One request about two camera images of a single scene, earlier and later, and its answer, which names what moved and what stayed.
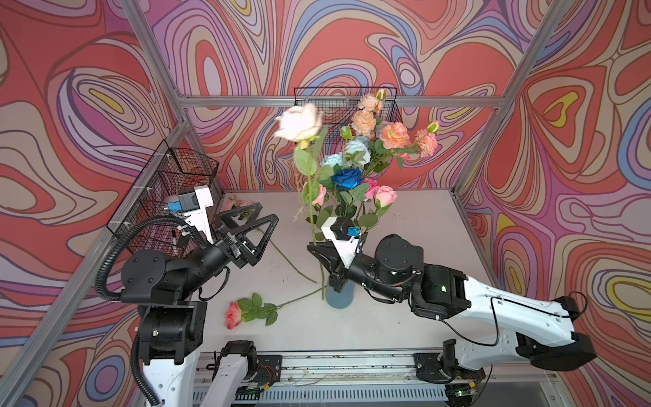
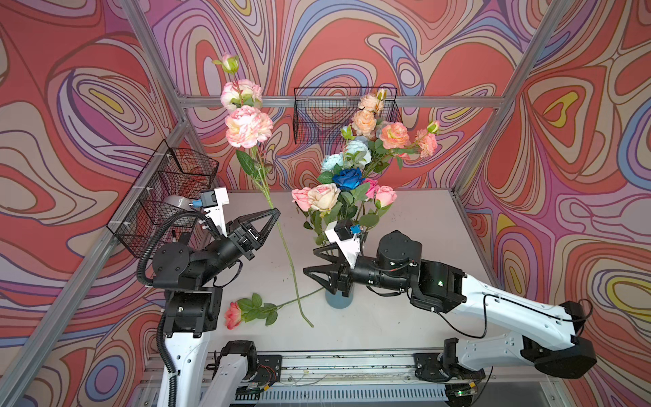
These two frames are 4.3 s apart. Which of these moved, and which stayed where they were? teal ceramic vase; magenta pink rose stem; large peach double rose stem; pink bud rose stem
Moved: pink bud rose stem
Stayed: teal ceramic vase; magenta pink rose stem; large peach double rose stem
